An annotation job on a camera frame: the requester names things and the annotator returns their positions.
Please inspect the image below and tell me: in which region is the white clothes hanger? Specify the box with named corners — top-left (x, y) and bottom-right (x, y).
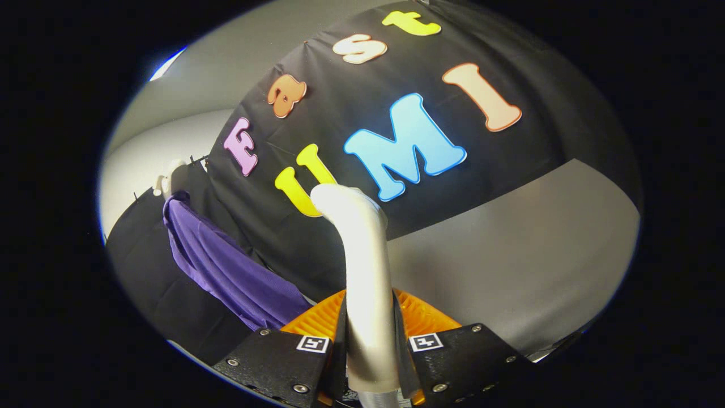
top-left (153, 159), bottom-right (190, 200)

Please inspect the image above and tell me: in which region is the long ceiling strip light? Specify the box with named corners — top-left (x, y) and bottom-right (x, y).
top-left (150, 45), bottom-right (187, 83)

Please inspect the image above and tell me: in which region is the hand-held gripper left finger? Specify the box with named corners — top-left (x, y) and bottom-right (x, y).
top-left (212, 289), bottom-right (347, 408)

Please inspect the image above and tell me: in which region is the white garment steamer head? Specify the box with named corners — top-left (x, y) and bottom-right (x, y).
top-left (310, 184), bottom-right (402, 394)

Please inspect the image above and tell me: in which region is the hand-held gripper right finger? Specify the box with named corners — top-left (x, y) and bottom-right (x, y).
top-left (391, 288), bottom-right (539, 408)

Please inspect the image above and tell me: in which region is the purple jacket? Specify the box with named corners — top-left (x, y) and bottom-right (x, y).
top-left (163, 192), bottom-right (312, 331)

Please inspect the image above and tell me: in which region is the grey cabinet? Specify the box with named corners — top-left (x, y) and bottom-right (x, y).
top-left (388, 159), bottom-right (641, 363)

